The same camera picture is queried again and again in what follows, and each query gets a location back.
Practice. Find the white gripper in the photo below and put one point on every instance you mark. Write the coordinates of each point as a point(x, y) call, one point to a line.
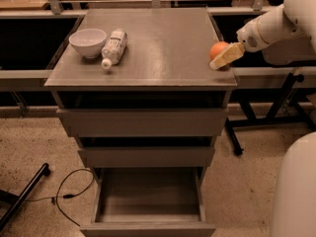
point(247, 39)

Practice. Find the orange fruit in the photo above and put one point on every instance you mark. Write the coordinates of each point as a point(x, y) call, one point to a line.
point(217, 48)

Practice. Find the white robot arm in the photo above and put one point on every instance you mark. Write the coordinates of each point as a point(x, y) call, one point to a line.
point(294, 212)

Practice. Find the grey drawer cabinet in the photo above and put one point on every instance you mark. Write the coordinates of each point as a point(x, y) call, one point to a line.
point(164, 66)

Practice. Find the grey middle drawer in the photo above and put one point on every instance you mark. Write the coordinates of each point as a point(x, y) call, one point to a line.
point(133, 157)

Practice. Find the grey top drawer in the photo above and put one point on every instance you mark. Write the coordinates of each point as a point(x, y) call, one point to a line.
point(142, 123)

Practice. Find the grey open bottom drawer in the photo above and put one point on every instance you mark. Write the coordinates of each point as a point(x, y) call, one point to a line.
point(148, 202)

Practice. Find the grey chair seat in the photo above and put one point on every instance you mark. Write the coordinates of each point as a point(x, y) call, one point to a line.
point(284, 52)

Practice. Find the clear plastic water bottle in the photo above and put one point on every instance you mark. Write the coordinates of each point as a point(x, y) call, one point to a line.
point(114, 48)

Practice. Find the white ceramic bowl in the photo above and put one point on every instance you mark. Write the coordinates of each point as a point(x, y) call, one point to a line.
point(88, 42)

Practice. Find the black stand leg left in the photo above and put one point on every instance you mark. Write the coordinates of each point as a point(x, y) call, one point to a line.
point(14, 202)

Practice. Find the metal railing frame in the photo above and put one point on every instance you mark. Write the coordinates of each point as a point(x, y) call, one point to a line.
point(16, 25)

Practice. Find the black table frame right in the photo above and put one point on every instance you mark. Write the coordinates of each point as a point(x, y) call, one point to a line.
point(285, 96)

